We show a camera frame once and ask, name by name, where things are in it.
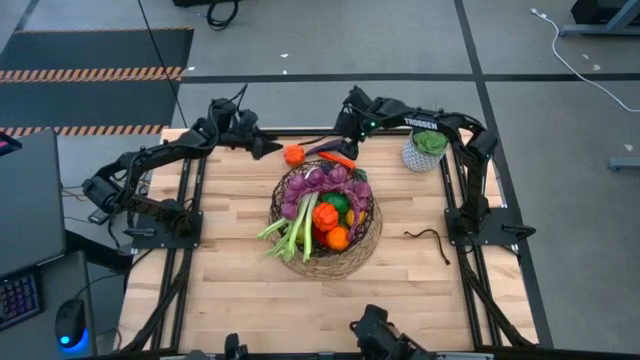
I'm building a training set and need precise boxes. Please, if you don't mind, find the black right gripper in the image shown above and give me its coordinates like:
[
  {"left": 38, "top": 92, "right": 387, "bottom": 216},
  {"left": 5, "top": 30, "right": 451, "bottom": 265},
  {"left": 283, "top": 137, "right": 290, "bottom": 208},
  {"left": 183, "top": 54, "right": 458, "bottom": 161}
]
[{"left": 333, "top": 85, "right": 384, "bottom": 161}]

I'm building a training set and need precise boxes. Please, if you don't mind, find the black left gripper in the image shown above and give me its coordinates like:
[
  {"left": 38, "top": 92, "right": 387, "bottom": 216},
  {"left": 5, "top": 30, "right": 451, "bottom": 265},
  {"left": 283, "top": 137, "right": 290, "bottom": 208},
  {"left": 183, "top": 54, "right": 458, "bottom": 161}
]
[{"left": 214, "top": 124, "right": 284, "bottom": 161}]

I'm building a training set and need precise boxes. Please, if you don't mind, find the orange carrot with green top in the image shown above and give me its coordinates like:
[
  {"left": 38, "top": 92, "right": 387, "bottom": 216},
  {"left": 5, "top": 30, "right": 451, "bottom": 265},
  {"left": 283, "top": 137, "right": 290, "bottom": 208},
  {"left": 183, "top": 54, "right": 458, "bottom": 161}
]
[{"left": 317, "top": 150, "right": 370, "bottom": 183}]

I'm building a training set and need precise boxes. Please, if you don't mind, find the orange-red bumpy pepper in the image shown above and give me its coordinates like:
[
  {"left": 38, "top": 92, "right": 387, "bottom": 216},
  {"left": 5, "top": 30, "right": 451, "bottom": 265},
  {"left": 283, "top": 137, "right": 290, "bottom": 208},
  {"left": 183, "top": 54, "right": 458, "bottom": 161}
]
[
  {"left": 282, "top": 143, "right": 307, "bottom": 168},
  {"left": 311, "top": 201, "right": 341, "bottom": 233}
]

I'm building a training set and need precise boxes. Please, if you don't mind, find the green bell pepper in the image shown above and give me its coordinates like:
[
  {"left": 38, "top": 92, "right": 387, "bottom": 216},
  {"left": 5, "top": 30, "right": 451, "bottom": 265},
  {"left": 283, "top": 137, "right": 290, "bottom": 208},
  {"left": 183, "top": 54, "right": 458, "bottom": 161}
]
[{"left": 319, "top": 191, "right": 352, "bottom": 217}]

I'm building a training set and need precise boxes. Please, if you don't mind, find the light green celery stalk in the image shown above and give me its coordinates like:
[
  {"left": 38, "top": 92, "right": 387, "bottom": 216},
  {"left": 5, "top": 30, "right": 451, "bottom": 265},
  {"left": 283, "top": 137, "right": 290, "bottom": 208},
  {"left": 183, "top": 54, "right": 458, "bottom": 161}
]
[{"left": 255, "top": 192, "right": 322, "bottom": 264}]

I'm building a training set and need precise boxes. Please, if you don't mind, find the round orange fruit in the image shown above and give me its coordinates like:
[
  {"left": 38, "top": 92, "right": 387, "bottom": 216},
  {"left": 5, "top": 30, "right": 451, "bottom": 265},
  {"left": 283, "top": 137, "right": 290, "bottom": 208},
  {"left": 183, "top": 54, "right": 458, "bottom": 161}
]
[{"left": 326, "top": 225, "right": 351, "bottom": 252}]

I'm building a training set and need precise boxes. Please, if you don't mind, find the white triangle-patterned plant pot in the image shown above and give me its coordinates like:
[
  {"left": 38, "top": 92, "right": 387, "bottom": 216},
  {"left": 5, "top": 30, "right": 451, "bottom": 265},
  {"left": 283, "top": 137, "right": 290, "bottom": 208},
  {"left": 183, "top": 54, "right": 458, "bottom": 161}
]
[{"left": 400, "top": 128, "right": 450, "bottom": 174}]

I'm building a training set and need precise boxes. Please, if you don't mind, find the thin black stand pole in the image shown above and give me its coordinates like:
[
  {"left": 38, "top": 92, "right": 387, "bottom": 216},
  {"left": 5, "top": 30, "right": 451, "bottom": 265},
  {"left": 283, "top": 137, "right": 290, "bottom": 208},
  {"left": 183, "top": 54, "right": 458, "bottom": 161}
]
[{"left": 136, "top": 0, "right": 182, "bottom": 115}]

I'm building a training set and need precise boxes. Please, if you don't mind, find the black remote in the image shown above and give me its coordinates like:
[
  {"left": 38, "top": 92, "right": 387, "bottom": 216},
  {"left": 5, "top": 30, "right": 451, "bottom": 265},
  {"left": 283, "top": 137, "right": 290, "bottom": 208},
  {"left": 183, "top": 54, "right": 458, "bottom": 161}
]
[{"left": 87, "top": 207, "right": 112, "bottom": 226}]

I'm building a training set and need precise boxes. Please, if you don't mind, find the black hazard-striped floor mat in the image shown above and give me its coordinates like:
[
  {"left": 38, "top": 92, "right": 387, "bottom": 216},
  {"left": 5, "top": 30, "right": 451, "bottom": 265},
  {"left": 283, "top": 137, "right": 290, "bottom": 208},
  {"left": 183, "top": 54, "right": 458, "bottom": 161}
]
[{"left": 0, "top": 26, "right": 196, "bottom": 138}]

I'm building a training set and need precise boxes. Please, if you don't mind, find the dark desk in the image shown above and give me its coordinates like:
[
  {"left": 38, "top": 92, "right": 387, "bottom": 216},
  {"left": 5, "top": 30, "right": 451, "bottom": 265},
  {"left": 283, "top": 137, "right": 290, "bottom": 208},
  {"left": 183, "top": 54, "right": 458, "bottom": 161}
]
[{"left": 0, "top": 128, "right": 99, "bottom": 360}]

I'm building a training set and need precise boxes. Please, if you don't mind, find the small device screen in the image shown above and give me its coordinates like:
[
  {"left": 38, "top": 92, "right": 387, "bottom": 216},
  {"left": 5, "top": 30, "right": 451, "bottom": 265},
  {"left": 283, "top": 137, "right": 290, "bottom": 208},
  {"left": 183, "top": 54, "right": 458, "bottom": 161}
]
[{"left": 0, "top": 131, "right": 24, "bottom": 158}]

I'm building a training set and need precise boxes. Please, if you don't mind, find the black computer mouse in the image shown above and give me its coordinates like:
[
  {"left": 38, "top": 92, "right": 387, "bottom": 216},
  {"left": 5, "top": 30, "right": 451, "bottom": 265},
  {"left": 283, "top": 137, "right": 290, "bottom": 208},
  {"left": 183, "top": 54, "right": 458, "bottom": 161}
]
[{"left": 53, "top": 297, "right": 89, "bottom": 351}]

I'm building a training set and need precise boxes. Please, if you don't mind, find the grey desk foot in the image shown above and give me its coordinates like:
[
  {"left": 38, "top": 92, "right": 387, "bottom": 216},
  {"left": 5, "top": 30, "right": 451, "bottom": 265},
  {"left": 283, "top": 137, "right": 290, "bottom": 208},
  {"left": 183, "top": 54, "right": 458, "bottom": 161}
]
[
  {"left": 557, "top": 0, "right": 640, "bottom": 39},
  {"left": 607, "top": 155, "right": 640, "bottom": 173}
]

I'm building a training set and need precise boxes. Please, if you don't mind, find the backlit computer keyboard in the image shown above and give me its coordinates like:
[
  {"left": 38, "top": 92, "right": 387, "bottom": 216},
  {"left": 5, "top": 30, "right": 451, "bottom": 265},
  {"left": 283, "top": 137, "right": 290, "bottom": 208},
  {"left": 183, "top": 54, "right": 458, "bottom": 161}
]
[{"left": 0, "top": 268, "right": 45, "bottom": 332}]

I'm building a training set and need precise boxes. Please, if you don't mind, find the dark woven wire basket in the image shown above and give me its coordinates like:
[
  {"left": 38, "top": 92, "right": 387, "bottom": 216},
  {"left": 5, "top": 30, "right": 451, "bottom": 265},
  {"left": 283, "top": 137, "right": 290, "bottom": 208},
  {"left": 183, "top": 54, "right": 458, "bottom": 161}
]
[{"left": 268, "top": 158, "right": 377, "bottom": 260}]

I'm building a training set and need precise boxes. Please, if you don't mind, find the black aluminium table frame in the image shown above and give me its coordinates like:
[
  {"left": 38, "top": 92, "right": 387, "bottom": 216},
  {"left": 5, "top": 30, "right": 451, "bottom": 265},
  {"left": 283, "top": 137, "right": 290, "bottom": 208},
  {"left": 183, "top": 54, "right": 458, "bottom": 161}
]
[{"left": 117, "top": 127, "right": 554, "bottom": 360}]

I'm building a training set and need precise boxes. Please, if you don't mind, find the dark brown cord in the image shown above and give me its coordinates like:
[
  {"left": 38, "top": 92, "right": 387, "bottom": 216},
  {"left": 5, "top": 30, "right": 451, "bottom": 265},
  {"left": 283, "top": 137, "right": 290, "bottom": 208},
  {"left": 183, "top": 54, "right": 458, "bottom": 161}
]
[{"left": 402, "top": 227, "right": 452, "bottom": 267}]

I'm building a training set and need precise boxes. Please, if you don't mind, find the black cable loop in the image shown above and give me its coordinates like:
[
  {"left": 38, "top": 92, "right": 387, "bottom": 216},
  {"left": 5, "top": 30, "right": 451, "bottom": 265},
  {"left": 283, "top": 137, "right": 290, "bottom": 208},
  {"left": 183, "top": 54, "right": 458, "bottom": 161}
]
[{"left": 204, "top": 0, "right": 242, "bottom": 32}]

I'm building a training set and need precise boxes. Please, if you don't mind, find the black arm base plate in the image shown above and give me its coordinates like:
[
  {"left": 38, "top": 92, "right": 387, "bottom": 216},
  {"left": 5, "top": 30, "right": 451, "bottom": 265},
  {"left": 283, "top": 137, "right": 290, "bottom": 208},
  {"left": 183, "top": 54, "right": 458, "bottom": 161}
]
[
  {"left": 443, "top": 206, "right": 537, "bottom": 247},
  {"left": 123, "top": 209, "right": 205, "bottom": 251}
]

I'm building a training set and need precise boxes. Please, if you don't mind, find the white floor cable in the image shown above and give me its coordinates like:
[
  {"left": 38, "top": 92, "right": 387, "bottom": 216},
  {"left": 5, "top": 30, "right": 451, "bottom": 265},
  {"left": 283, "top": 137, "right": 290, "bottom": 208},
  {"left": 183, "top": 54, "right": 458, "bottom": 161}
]
[{"left": 528, "top": 6, "right": 640, "bottom": 114}]

